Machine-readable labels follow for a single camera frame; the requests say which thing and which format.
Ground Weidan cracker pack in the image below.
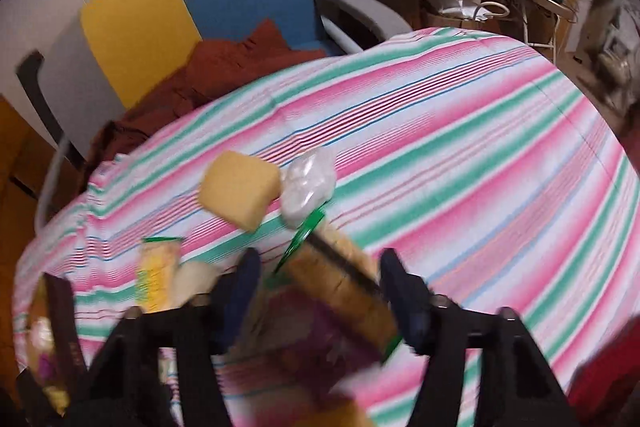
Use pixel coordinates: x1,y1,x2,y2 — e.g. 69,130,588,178
134,237,182,313

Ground tan sponge block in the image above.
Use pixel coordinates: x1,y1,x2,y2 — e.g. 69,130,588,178
294,395,376,427

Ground purple snack packet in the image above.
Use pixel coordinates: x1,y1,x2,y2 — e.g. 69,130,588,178
232,279,382,392

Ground green edged cracker pack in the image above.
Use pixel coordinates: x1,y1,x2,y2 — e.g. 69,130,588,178
274,209,400,362

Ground yellow sponge block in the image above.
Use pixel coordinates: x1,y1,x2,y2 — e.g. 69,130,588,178
198,150,281,233

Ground striped pink green bedsheet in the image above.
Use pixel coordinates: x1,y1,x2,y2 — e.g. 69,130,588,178
12,29,639,387

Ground wooden wardrobe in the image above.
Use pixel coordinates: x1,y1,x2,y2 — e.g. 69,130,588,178
0,100,54,401

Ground clear bag white contents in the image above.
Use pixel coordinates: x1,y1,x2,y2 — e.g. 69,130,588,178
280,146,337,230

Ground dark red garment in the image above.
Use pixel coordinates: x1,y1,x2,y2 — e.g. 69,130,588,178
79,20,326,192

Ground grey yellow blue chair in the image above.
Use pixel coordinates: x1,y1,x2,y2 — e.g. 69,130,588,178
16,0,409,229

